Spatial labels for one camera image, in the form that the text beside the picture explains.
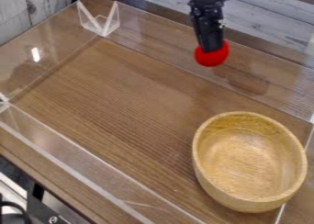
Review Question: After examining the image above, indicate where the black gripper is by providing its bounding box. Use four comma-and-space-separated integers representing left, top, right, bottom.
188, 0, 229, 52

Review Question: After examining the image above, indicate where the red felt strawberry toy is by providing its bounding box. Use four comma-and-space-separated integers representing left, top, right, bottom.
194, 41, 230, 67

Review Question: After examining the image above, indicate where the light wooden bowl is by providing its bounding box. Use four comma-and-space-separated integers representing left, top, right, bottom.
191, 111, 307, 213

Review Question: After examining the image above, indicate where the clear acrylic corner bracket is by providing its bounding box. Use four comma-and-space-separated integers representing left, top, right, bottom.
76, 1, 120, 38

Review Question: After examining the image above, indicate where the clear acrylic tray wall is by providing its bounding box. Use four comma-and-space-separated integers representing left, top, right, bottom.
0, 0, 314, 224

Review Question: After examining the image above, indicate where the black metal table frame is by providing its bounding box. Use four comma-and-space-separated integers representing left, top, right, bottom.
0, 156, 91, 224

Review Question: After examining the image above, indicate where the black cable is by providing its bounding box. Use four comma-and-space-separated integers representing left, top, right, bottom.
0, 201, 33, 224

